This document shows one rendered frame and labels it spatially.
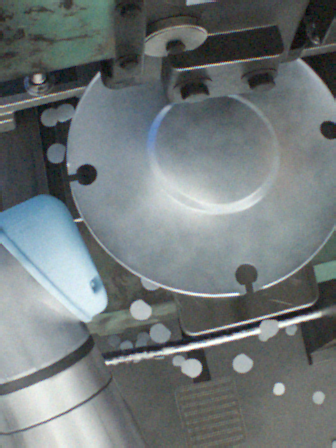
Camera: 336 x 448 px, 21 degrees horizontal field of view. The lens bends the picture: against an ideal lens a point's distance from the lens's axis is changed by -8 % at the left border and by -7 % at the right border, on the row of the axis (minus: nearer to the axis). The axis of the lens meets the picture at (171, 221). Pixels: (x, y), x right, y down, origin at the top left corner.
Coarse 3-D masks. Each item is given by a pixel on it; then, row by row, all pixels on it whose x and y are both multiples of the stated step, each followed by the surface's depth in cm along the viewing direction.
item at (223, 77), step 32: (160, 0) 68; (192, 0) 69; (224, 0) 70; (256, 0) 72; (288, 0) 73; (160, 32) 71; (192, 32) 72; (224, 32) 76; (256, 32) 76; (288, 32) 79; (160, 64) 80; (192, 64) 75; (224, 64) 76; (256, 64) 77; (192, 96) 78
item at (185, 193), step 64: (128, 128) 94; (192, 128) 94; (256, 128) 94; (128, 192) 92; (192, 192) 92; (256, 192) 92; (320, 192) 93; (128, 256) 91; (192, 256) 91; (256, 256) 91
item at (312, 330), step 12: (324, 288) 146; (324, 300) 148; (324, 312) 149; (312, 324) 159; (324, 324) 150; (312, 336) 160; (324, 336) 151; (312, 348) 162; (324, 348) 160; (312, 360) 164; (324, 360) 164
